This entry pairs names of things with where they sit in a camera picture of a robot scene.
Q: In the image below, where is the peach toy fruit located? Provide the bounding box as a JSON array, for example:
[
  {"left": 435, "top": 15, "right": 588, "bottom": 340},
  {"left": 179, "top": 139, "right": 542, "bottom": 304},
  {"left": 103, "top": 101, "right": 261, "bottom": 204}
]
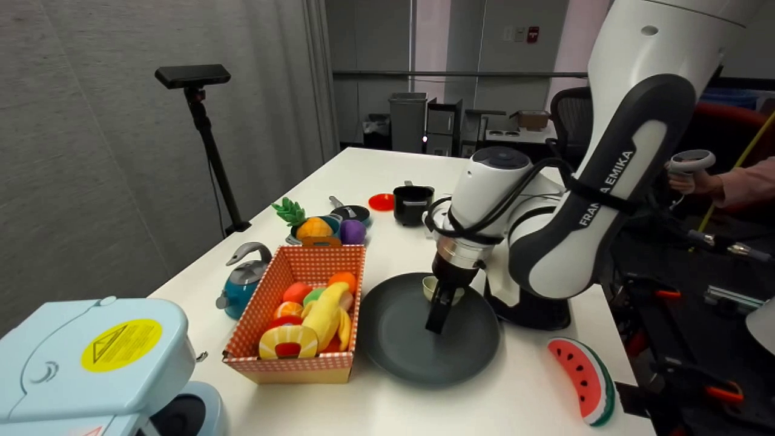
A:
[{"left": 274, "top": 298, "right": 304, "bottom": 323}]

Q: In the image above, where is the green leafy toy top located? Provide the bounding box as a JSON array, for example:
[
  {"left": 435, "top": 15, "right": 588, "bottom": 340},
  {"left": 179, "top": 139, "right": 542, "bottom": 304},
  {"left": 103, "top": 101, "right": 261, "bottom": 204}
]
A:
[{"left": 272, "top": 193, "right": 311, "bottom": 231}]

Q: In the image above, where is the yellow banana toy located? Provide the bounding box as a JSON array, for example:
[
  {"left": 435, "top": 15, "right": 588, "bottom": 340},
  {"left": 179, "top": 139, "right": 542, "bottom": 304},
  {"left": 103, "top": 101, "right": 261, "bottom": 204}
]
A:
[{"left": 300, "top": 279, "right": 354, "bottom": 354}]

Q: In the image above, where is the grey round plate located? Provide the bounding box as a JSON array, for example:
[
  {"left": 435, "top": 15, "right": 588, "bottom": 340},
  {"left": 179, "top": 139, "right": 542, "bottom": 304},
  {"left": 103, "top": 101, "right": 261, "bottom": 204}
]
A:
[{"left": 357, "top": 272, "right": 504, "bottom": 392}]

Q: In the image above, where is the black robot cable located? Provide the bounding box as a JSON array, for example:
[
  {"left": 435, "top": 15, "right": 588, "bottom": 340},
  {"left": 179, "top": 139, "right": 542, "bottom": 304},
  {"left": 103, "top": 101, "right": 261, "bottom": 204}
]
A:
[{"left": 423, "top": 158, "right": 616, "bottom": 249}]

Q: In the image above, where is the round orange toy fruit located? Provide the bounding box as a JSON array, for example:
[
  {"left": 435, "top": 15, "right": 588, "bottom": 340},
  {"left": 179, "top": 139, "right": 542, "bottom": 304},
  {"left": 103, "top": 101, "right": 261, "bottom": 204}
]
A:
[{"left": 295, "top": 215, "right": 336, "bottom": 246}]

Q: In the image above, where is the small black frying pan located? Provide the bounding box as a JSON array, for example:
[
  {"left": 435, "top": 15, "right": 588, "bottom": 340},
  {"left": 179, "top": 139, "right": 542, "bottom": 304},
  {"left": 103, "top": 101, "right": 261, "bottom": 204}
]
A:
[{"left": 326, "top": 191, "right": 375, "bottom": 228}]

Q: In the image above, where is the grey storage cabinet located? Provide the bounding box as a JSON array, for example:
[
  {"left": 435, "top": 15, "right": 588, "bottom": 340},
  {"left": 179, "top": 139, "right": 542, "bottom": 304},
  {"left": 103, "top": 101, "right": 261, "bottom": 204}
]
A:
[{"left": 388, "top": 89, "right": 429, "bottom": 154}]

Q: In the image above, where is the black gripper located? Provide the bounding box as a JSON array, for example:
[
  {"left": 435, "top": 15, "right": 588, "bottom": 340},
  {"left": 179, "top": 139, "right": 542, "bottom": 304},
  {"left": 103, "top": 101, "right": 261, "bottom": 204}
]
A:
[{"left": 423, "top": 251, "right": 480, "bottom": 336}]

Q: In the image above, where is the person's hand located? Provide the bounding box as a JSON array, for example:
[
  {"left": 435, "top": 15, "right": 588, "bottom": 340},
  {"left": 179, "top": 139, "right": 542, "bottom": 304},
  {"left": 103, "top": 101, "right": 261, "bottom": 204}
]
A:
[{"left": 665, "top": 166, "right": 728, "bottom": 201}]

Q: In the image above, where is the grey handheld controller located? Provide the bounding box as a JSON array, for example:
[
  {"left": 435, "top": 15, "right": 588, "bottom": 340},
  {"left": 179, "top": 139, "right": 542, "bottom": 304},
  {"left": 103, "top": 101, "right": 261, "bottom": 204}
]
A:
[{"left": 664, "top": 147, "right": 720, "bottom": 182}]

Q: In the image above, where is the black camera stand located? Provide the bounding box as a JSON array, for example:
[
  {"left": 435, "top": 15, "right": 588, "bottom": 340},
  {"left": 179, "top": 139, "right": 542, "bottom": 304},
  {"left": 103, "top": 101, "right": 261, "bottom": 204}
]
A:
[{"left": 181, "top": 85, "right": 251, "bottom": 238}]

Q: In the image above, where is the black office chair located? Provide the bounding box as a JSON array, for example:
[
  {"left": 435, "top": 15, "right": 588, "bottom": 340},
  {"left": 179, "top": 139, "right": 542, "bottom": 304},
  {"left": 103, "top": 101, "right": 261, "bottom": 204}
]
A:
[{"left": 547, "top": 85, "right": 596, "bottom": 164}]

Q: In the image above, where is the black camera bar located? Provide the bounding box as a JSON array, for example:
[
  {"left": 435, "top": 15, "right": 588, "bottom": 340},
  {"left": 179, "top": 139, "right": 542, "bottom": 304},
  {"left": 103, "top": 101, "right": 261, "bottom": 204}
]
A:
[{"left": 153, "top": 63, "right": 233, "bottom": 91}]

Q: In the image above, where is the light blue toaster oven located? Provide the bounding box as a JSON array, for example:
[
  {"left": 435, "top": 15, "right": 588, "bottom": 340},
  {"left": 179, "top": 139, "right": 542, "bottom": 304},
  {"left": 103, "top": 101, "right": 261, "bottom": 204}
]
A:
[{"left": 0, "top": 296, "right": 233, "bottom": 436}]

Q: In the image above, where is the orange checkered basket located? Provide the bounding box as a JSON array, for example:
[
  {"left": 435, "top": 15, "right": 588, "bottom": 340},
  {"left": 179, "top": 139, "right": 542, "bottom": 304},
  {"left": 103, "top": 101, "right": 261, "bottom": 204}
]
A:
[{"left": 221, "top": 241, "right": 369, "bottom": 387}]

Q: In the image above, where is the red orange toy fruit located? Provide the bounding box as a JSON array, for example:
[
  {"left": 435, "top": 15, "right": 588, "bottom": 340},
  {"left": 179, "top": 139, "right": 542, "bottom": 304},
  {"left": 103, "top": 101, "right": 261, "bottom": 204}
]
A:
[{"left": 279, "top": 279, "right": 315, "bottom": 304}]

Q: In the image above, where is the purple eggplant toy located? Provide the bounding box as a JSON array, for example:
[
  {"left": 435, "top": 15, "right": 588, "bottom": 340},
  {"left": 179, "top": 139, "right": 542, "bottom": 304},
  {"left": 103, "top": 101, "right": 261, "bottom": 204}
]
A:
[{"left": 336, "top": 215, "right": 370, "bottom": 246}]

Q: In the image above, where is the watermelon slice toy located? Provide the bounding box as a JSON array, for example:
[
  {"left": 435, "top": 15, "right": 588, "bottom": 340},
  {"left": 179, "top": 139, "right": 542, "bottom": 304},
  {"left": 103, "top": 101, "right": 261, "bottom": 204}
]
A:
[{"left": 545, "top": 336, "right": 621, "bottom": 429}]

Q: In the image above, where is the black cooking pot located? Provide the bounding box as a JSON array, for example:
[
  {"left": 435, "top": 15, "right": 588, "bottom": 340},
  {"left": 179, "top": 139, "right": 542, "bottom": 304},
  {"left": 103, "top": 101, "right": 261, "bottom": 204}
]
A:
[{"left": 390, "top": 178, "right": 439, "bottom": 231}]

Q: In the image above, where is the teal toy kettle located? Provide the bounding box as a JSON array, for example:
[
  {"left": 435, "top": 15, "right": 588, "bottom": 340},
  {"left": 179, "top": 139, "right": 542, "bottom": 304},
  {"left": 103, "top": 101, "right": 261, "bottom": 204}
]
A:
[{"left": 212, "top": 240, "right": 275, "bottom": 323}]

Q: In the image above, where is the yellow red fruit slice toy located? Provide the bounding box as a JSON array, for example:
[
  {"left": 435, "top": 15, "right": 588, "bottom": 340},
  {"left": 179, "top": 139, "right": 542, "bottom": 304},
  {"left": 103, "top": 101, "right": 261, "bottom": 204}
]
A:
[{"left": 256, "top": 323, "right": 323, "bottom": 364}]

